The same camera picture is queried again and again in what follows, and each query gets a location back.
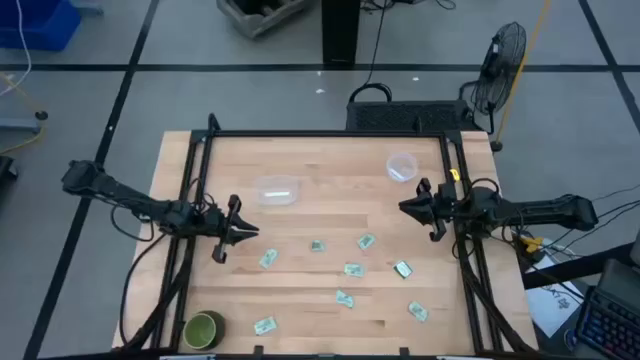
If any black flat case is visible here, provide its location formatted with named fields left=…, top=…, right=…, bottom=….
left=597, top=258, right=640, bottom=307

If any clear rectangular plastic container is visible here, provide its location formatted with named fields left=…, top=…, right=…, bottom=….
left=253, top=174, right=301, bottom=207

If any black floor fan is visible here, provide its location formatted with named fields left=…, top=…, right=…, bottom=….
left=458, top=21, right=528, bottom=152

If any gray cart base with caster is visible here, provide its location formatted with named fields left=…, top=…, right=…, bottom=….
left=0, top=109, right=50, bottom=135

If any gray plastic crate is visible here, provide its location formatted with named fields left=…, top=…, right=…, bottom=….
left=216, top=0, right=314, bottom=39

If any black perforated computer case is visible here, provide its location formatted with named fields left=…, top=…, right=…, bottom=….
left=345, top=99, right=472, bottom=133

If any black upright column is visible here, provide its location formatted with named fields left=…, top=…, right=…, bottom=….
left=321, top=0, right=362, bottom=67

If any black looped cable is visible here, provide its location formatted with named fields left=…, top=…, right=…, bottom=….
left=348, top=82, right=395, bottom=105

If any black aluminium table frame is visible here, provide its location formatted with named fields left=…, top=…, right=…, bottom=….
left=112, top=113, right=539, bottom=359

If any yellow hanging cable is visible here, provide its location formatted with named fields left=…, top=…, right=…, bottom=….
left=496, top=0, right=553, bottom=144

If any blue plastic bin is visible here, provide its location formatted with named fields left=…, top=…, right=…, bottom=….
left=0, top=0, right=83, bottom=52

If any black backlit keyboard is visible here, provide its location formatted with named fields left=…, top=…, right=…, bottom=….
left=574, top=287, right=640, bottom=360

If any white paper sheet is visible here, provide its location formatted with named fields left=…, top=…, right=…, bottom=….
left=524, top=254, right=586, bottom=339

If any clear round plastic container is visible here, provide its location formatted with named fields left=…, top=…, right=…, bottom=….
left=385, top=152, right=419, bottom=184

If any yellow clamp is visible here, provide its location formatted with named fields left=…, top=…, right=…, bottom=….
left=519, top=235, right=544, bottom=254

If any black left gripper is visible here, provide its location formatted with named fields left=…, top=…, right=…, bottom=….
left=197, top=194, right=261, bottom=264

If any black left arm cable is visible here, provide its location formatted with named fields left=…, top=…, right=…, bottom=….
left=118, top=232, right=169, bottom=346

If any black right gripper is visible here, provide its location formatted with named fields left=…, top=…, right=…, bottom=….
left=398, top=177, right=464, bottom=243

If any black metal beam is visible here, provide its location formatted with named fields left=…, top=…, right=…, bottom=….
left=522, top=242, right=637, bottom=291

